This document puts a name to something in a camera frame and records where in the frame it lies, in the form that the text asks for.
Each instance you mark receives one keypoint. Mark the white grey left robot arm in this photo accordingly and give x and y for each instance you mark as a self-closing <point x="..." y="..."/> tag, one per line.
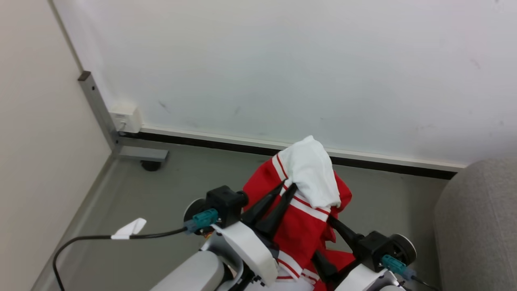
<point x="194" y="273"/>

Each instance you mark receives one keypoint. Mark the white wall socket box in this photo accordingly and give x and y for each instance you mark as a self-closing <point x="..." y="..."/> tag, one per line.
<point x="127" y="117"/>

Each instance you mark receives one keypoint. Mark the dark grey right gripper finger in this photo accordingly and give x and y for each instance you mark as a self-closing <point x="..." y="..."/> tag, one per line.
<point x="325" y="266"/>
<point x="345" y="233"/>

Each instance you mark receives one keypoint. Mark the grey metal frame post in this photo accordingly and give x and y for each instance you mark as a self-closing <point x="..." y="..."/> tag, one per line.
<point x="99" y="109"/>

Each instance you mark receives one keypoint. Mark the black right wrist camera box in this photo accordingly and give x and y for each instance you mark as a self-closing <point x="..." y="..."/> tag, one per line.
<point x="373" y="248"/>

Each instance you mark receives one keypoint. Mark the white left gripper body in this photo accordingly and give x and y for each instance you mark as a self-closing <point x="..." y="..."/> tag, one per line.
<point x="250" y="248"/>

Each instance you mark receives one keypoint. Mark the black white baseboard strip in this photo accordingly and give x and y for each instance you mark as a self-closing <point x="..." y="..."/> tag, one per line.
<point x="282" y="147"/>

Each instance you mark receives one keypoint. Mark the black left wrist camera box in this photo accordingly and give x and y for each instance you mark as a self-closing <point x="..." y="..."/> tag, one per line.
<point x="226" y="204"/>

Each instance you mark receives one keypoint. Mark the white cloth garment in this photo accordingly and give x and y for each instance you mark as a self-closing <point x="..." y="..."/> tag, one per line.
<point x="313" y="178"/>

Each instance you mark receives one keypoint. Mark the grey fabric sofa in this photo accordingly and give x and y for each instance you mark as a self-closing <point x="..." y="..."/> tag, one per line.
<point x="480" y="226"/>

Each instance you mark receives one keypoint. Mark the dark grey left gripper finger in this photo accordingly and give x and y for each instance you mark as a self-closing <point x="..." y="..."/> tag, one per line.
<point x="262" y="204"/>
<point x="276" y="216"/>

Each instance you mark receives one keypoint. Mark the white tape tag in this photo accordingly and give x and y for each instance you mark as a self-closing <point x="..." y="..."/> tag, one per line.
<point x="130" y="229"/>

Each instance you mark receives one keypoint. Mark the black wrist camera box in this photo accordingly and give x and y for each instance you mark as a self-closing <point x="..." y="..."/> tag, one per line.
<point x="226" y="204"/>
<point x="373" y="248"/>

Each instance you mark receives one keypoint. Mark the black caster foot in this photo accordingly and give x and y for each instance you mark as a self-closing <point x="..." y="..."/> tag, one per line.
<point x="151" y="165"/>

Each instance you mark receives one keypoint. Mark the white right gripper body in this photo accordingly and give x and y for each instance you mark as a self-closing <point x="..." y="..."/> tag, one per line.
<point x="367" y="281"/>

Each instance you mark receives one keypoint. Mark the red white striped garment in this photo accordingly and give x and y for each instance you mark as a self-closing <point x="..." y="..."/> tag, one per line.
<point x="301" y="230"/>

